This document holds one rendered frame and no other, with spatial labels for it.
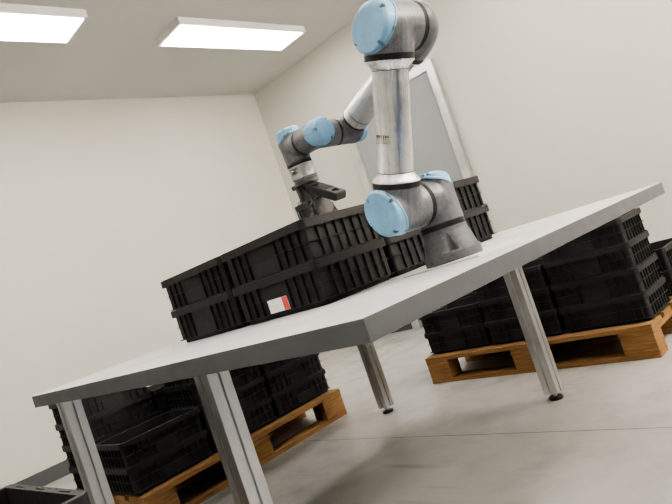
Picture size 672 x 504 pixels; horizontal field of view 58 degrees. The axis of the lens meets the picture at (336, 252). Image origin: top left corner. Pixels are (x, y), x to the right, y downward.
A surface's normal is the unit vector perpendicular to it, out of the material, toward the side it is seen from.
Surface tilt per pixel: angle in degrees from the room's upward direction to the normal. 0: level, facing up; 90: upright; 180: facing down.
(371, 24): 83
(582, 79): 90
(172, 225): 90
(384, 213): 97
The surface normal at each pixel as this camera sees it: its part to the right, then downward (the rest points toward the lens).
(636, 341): -0.67, 0.22
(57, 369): 0.67, -0.25
